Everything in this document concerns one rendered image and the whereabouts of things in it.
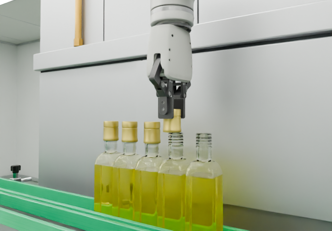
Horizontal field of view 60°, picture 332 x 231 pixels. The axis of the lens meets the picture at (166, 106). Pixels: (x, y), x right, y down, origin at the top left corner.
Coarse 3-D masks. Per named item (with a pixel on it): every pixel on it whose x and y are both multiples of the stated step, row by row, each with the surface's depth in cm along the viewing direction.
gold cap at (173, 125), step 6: (174, 114) 54; (180, 114) 55; (168, 120) 54; (174, 120) 54; (180, 120) 55; (168, 126) 54; (174, 126) 54; (180, 126) 55; (168, 132) 54; (174, 132) 53
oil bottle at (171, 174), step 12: (168, 168) 54; (180, 168) 53; (168, 180) 54; (180, 180) 52; (168, 192) 54; (180, 192) 52; (168, 204) 53; (180, 204) 52; (168, 216) 53; (180, 216) 52; (168, 228) 53; (180, 228) 52
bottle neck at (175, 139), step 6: (180, 132) 57; (168, 138) 56; (174, 138) 55; (180, 138) 55; (168, 144) 56; (174, 144) 55; (180, 144) 55; (168, 150) 56; (174, 150) 55; (180, 150) 55; (168, 156) 56; (174, 156) 55; (180, 156) 55
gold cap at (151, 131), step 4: (144, 124) 59; (148, 124) 58; (152, 124) 58; (156, 124) 58; (144, 128) 59; (148, 128) 58; (152, 128) 58; (156, 128) 58; (144, 132) 59; (148, 132) 58; (152, 132) 58; (156, 132) 58; (144, 136) 59; (148, 136) 58; (152, 136) 58; (156, 136) 58; (144, 140) 58; (148, 140) 58; (152, 140) 58; (156, 140) 58; (160, 140) 59
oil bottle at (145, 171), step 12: (144, 156) 59; (156, 156) 58; (144, 168) 57; (156, 168) 56; (144, 180) 57; (156, 180) 56; (144, 192) 57; (156, 192) 56; (144, 204) 57; (156, 204) 56; (144, 216) 57; (156, 216) 56
